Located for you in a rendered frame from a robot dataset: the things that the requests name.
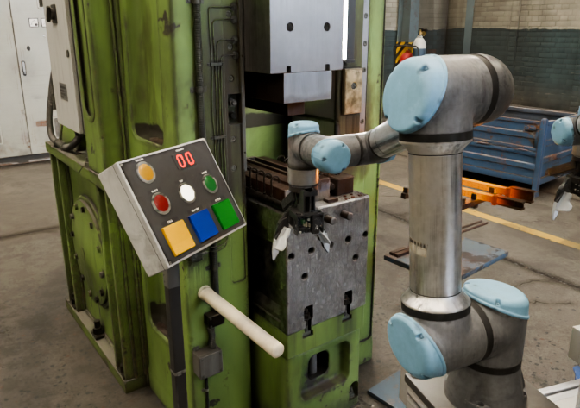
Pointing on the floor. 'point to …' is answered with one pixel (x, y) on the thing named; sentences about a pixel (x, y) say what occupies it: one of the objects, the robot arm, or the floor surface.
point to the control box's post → (171, 279)
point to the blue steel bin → (518, 147)
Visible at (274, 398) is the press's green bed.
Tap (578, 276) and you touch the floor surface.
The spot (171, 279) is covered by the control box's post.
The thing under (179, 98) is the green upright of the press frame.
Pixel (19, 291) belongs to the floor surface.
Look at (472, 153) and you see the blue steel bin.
